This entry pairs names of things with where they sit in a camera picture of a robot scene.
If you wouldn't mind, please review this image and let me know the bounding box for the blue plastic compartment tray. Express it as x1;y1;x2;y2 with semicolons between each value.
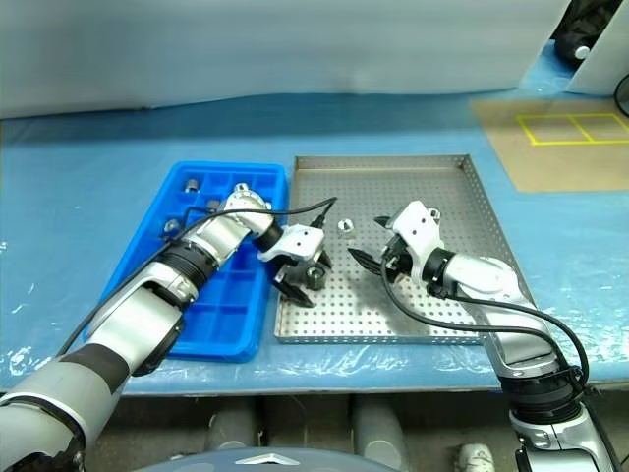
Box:
82;160;290;364

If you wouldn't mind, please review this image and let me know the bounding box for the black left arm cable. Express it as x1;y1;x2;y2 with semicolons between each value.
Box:
57;196;339;356

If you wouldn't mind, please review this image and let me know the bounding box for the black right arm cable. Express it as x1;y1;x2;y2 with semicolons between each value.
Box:
381;258;591;394

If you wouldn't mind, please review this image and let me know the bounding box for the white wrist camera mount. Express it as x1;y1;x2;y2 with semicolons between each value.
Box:
256;223;326;269
386;200;446;282

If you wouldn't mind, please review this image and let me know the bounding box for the white shoe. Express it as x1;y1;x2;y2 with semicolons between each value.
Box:
459;442;495;472

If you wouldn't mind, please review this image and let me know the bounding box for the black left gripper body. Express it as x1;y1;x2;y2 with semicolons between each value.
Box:
274;249;331;289

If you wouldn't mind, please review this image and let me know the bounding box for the black bag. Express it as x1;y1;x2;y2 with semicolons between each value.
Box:
553;0;615;63

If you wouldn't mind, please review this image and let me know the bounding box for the thin black cable loop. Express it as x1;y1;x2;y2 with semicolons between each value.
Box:
612;73;629;117

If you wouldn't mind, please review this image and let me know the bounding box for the white leaning board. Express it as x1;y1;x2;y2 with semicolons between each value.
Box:
564;0;629;94

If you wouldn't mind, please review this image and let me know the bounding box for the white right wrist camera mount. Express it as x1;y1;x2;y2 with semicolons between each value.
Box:
386;200;446;282

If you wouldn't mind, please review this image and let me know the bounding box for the dark rounded shape silver chevron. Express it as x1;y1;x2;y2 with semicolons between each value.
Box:
154;432;389;472

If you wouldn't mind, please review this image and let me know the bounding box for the perforated steel tray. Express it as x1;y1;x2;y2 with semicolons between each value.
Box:
272;154;537;346

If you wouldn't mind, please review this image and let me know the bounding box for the grey cylinder under table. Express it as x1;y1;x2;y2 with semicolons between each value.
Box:
205;397;259;451
351;395;409;468

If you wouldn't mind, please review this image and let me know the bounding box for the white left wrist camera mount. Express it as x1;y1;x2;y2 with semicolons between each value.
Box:
256;223;326;269

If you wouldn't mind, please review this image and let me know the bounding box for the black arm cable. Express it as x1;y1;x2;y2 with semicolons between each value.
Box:
57;196;339;356
381;258;591;394

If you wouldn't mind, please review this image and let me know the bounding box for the brown mat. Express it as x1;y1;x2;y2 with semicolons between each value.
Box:
470;97;629;194

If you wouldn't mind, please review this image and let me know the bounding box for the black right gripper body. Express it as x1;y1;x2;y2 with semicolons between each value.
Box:
379;234;417;282

